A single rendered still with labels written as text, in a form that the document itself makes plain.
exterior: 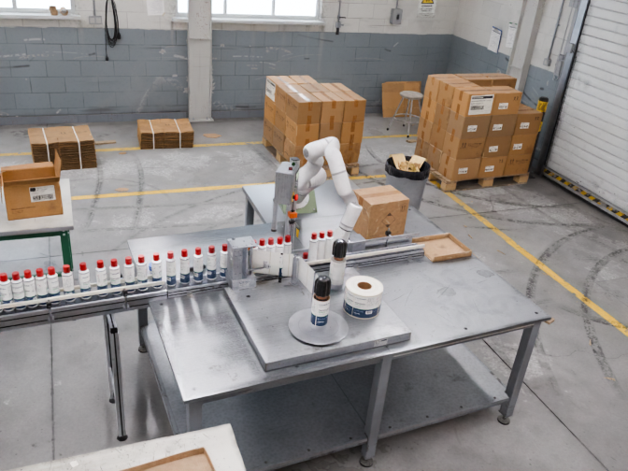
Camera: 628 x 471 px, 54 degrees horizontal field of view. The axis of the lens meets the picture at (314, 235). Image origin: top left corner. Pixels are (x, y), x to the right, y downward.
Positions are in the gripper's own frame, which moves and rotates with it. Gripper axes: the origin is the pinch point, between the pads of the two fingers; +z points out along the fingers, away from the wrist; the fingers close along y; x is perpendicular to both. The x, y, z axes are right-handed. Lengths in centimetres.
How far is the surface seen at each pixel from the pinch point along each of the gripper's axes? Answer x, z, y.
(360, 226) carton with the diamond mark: 31.9, -8.8, -29.0
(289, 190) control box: -46, -30, 0
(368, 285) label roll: -7, -5, 50
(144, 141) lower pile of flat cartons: -5, 91, -436
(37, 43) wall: -132, 41, -551
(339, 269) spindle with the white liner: -15.1, -2.7, 32.1
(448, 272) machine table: 67, -12, 26
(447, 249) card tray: 82, -18, 2
